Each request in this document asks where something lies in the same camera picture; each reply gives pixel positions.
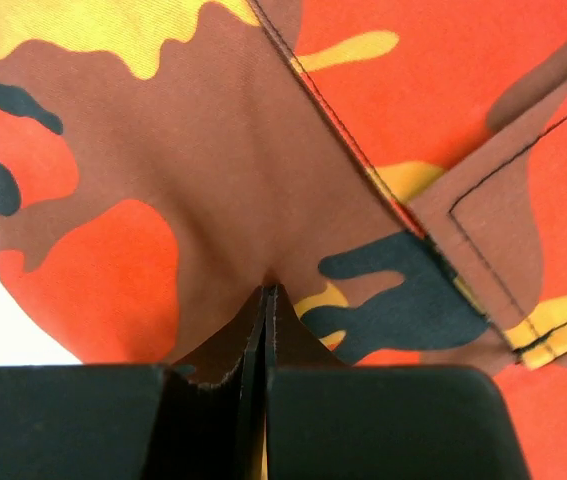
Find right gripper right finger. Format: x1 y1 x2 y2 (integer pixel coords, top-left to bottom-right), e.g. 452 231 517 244
264 284 349 480

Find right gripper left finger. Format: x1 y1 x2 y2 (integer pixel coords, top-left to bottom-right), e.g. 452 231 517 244
155 287 267 479

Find orange camouflage trousers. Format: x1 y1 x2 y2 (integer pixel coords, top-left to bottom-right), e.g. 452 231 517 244
0 1 567 479

